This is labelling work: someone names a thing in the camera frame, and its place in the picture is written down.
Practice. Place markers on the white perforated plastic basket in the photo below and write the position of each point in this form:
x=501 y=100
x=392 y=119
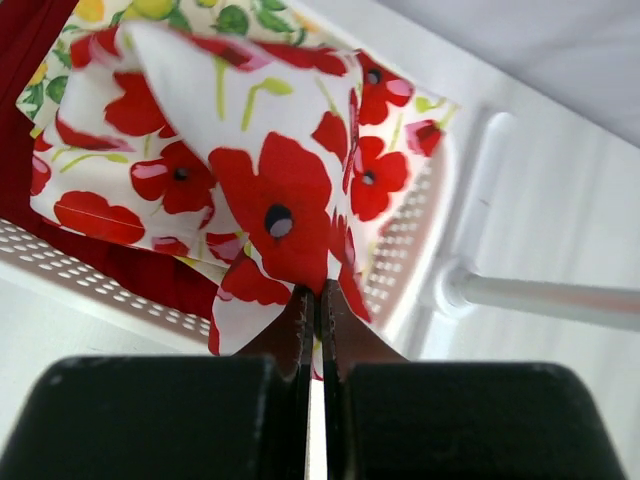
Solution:
x=172 y=179

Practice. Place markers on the red folded cloth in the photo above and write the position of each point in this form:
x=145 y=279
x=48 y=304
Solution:
x=28 y=30

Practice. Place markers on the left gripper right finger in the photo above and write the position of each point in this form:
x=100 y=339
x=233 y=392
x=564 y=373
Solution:
x=389 y=418

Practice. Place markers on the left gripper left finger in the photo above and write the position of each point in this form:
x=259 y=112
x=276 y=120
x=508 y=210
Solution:
x=243 y=416

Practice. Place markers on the red poppy floral skirt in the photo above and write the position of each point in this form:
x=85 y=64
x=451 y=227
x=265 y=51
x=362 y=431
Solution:
x=279 y=164

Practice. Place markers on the white clothes rack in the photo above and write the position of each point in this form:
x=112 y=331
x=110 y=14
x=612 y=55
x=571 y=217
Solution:
x=541 y=256

